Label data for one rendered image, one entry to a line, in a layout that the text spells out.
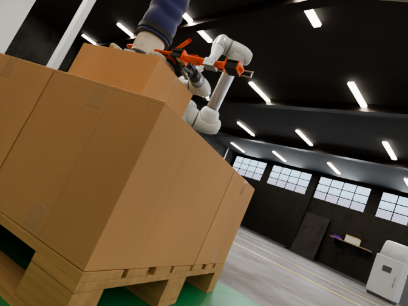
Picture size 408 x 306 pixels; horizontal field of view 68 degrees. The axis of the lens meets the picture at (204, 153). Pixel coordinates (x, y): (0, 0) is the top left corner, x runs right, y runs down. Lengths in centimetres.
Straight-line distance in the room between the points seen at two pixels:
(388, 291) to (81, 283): 889
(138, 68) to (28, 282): 115
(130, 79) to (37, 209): 98
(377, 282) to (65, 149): 899
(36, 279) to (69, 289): 10
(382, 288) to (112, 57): 862
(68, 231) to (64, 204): 7
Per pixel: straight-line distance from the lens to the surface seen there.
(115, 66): 176
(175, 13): 201
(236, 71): 162
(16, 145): 95
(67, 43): 555
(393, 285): 933
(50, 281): 76
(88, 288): 75
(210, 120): 245
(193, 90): 204
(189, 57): 176
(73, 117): 84
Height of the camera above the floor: 37
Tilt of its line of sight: 9 degrees up
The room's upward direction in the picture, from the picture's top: 24 degrees clockwise
